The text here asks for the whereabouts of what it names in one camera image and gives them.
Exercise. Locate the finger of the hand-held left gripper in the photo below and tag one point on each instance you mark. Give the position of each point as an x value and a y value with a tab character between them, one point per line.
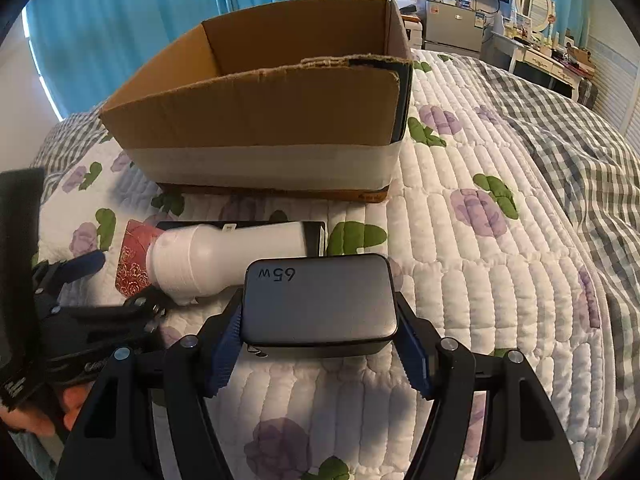
135	312
85	262

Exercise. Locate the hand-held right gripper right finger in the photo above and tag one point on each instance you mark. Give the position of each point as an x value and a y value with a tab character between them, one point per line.
415	355

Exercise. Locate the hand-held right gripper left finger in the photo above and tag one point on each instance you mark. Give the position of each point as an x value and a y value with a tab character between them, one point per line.
227	355

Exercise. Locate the white plastic bottle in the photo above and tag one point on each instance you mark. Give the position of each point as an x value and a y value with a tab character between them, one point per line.
225	255

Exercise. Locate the grey 65W charger block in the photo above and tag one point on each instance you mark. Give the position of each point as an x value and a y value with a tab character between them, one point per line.
320	305

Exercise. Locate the brown cardboard box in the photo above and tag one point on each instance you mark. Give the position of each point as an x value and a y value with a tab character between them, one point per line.
250	110

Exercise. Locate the person's left hand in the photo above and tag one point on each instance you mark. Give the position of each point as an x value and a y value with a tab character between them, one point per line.
35	417

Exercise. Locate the red patterned packet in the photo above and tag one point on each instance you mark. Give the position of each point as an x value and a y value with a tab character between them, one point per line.
132	260

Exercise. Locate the white floral quilt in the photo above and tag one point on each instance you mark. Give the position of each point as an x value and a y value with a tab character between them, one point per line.
475	285

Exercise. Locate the flat black box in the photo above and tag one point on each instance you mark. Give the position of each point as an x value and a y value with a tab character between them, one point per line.
317	240

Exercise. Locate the grey checked blanket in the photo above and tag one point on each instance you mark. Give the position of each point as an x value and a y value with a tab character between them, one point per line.
575	160

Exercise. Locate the white dressing table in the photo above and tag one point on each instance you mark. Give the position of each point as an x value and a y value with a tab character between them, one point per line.
535	57

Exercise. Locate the small silver fridge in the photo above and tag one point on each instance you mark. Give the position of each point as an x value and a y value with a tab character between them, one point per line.
452	25

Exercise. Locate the white louvred wardrobe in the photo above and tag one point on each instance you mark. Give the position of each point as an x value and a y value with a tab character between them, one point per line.
615	70

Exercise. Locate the white oval mirror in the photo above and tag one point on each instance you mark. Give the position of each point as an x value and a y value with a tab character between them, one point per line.
534	2

